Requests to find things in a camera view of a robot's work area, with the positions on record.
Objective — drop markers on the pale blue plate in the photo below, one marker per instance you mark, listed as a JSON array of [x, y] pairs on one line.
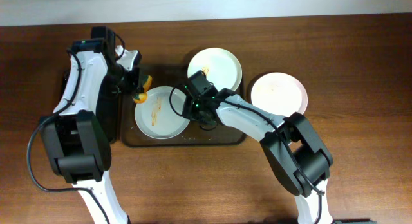
[[155, 117]]

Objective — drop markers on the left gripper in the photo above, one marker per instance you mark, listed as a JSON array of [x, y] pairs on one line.
[[134, 84]]

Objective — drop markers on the white plate top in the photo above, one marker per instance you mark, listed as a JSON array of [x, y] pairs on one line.
[[221, 67]]

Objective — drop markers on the white plate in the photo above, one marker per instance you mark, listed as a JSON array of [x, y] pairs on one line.
[[279, 94], [221, 67]]

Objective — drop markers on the green and yellow sponge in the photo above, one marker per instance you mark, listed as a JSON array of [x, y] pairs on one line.
[[140, 94]]

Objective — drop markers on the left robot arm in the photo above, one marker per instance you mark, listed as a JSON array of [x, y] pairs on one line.
[[85, 166]]

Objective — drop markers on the black sponge tray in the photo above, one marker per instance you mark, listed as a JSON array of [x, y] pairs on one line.
[[88, 90]]

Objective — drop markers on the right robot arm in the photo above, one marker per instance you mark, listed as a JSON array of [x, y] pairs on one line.
[[297, 156]]

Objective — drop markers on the brown serving tray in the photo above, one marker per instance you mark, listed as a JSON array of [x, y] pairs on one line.
[[171, 75]]

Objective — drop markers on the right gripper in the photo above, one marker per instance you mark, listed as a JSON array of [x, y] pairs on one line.
[[205, 120]]

